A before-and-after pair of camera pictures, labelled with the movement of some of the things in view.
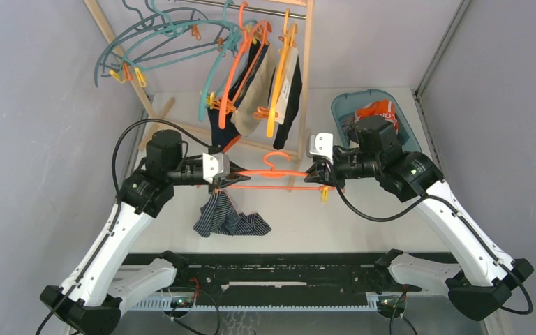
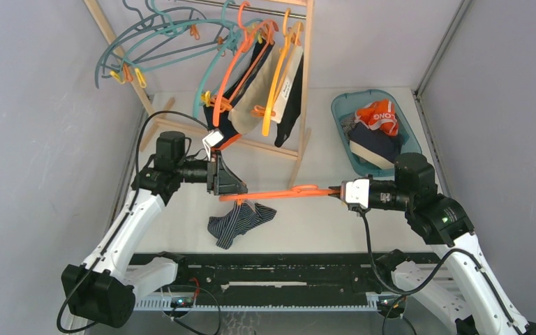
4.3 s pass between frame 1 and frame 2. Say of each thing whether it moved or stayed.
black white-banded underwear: stayed
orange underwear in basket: stayed
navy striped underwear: moved
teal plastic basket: stayed
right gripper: moved
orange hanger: moved
